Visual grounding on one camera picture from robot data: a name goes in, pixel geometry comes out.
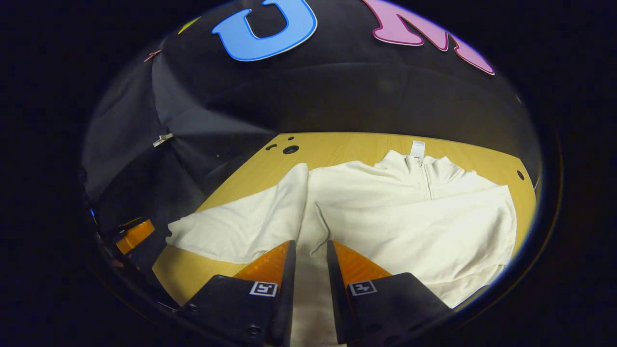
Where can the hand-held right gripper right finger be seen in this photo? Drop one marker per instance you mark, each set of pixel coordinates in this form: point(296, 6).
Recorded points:
point(337, 299)

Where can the black backdrop cloth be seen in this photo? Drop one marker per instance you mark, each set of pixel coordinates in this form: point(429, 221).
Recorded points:
point(347, 91)

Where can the white zip-neck garment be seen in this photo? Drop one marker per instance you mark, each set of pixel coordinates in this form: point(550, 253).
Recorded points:
point(385, 221)

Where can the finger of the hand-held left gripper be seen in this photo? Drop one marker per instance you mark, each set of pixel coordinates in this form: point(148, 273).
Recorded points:
point(136, 236)

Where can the small white cloth clip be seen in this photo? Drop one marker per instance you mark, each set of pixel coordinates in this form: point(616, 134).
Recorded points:
point(163, 140)

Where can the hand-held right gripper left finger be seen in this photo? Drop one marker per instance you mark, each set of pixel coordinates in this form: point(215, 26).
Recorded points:
point(288, 299)

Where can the small red cloth clip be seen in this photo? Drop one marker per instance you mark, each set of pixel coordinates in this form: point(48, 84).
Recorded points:
point(152, 55)

